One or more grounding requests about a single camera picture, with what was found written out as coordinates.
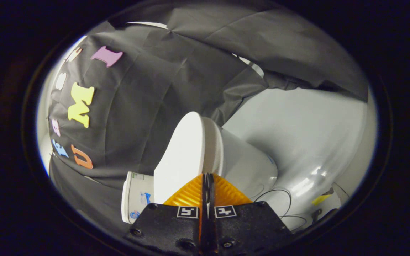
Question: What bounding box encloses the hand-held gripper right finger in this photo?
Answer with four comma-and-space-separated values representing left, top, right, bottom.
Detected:
209, 173, 293, 255

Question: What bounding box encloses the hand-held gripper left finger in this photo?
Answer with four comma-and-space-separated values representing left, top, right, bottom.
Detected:
125, 173, 209, 255

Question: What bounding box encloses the white toilet lid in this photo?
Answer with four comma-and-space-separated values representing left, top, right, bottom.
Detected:
153, 111, 207, 205

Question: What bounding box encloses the white toilet bowl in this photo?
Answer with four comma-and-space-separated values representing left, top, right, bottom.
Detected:
201, 117, 278, 200

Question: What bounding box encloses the white toilet tank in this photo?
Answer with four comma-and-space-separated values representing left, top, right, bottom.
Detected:
121, 171, 155, 224

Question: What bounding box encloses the yellow tape strip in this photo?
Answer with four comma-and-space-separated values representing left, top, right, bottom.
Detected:
311, 194, 333, 206

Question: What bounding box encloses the black backdrop cloth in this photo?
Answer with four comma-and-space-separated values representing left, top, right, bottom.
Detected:
47, 2, 369, 228

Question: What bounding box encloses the thin black cable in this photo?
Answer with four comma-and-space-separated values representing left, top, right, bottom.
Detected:
253, 188, 309, 231

